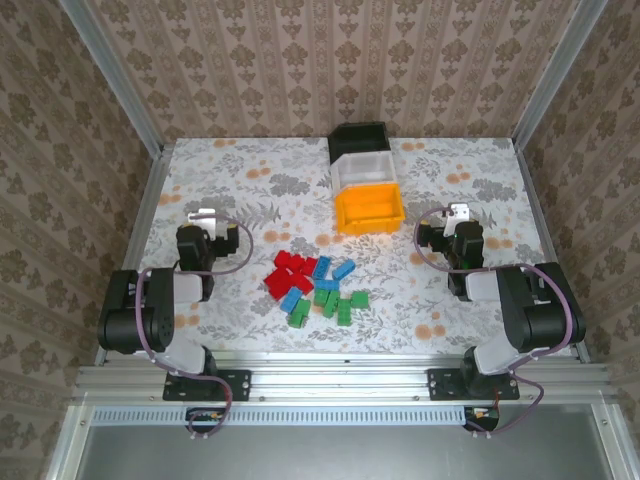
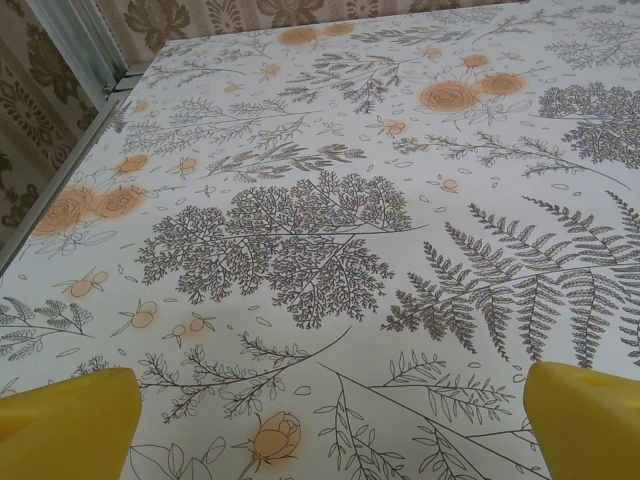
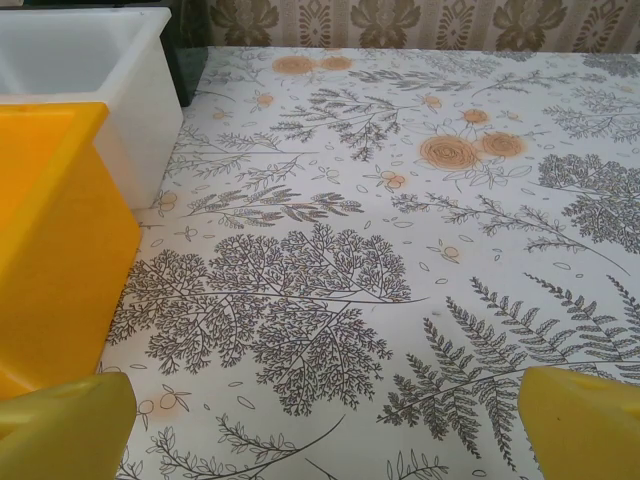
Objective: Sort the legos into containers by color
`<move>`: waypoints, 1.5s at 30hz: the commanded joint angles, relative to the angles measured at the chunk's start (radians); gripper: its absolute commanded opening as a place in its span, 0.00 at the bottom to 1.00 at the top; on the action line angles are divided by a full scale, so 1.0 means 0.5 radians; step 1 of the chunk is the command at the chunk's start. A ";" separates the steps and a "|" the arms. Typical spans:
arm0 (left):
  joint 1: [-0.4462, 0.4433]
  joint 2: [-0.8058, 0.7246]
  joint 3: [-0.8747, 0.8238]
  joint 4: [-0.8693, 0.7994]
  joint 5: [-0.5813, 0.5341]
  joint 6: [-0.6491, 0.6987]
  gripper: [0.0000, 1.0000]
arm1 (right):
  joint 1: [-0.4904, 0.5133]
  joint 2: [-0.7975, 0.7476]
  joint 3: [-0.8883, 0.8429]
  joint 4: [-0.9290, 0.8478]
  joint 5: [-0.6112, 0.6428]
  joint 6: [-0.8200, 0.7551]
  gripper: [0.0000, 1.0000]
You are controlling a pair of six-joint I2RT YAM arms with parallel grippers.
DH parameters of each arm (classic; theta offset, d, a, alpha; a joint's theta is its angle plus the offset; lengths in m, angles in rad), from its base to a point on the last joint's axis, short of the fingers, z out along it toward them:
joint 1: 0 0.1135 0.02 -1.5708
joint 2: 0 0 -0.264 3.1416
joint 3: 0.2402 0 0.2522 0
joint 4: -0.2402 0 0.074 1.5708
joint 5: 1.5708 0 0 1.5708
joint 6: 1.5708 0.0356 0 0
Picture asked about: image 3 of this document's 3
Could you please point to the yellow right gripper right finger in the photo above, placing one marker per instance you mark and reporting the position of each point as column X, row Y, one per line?
column 585, row 430

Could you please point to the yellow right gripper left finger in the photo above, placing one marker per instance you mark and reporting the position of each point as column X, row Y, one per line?
column 65, row 430

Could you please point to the yellow plastic bin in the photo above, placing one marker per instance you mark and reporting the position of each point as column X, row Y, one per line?
column 65, row 250

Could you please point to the white plastic bin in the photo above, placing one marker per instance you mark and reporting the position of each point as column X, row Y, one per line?
column 135, row 100

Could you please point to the black plastic bin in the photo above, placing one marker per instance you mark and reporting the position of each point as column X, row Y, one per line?
column 192, row 75

